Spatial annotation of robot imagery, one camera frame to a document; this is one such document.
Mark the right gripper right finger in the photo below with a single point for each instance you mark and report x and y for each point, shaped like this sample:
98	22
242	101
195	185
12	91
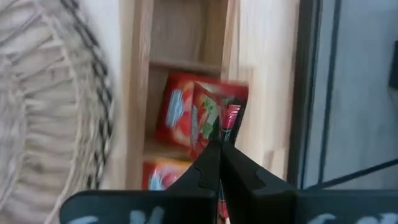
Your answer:
280	205

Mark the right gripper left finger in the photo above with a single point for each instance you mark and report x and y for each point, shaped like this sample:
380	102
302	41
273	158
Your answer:
186	202

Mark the orange tea packet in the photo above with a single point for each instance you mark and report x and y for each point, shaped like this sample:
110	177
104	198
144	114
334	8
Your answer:
161	177

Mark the red tea packet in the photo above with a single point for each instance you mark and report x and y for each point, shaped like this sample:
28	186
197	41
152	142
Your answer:
205	124
174	115

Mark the wooden compartment box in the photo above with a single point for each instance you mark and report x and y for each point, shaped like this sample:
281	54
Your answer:
140	93

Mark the round woven placemat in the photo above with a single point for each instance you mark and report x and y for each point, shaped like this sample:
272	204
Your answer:
46	109

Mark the black flat bar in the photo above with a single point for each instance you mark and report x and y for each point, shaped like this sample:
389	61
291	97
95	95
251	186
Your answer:
394	65

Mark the black metal rail frame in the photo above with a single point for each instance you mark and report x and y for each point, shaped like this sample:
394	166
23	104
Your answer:
306	93

